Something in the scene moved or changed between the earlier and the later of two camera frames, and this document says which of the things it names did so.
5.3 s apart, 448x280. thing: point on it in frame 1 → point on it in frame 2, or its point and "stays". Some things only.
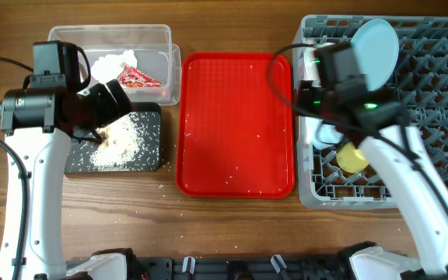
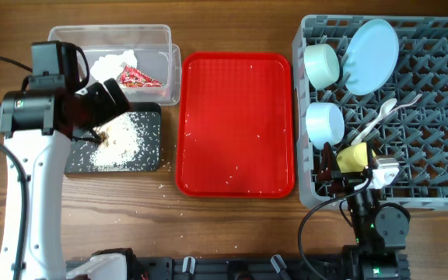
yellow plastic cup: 351,159 stays
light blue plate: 377,46 stays
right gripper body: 306,96 → 344,182
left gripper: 111,110 stays
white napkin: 106,68 stays
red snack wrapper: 133,78 → 118,69
